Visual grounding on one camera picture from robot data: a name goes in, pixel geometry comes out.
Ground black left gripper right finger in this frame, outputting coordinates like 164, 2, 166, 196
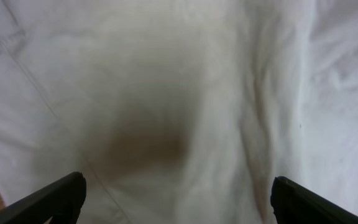
270, 176, 358, 224

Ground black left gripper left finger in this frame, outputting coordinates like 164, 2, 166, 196
0, 172, 86, 224

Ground beige khaki shorts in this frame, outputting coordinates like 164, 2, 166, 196
0, 0, 358, 223

